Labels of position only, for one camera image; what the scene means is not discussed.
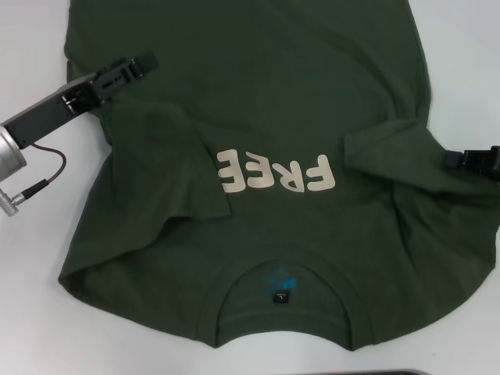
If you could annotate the dark green FREE t-shirt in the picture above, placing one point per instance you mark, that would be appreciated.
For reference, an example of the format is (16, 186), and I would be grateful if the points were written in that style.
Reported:
(250, 97)

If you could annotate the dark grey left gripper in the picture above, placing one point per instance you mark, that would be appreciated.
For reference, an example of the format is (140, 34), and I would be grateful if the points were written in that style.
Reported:
(51, 111)

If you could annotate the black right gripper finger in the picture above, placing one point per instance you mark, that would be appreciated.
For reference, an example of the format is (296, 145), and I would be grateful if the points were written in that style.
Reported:
(480, 162)

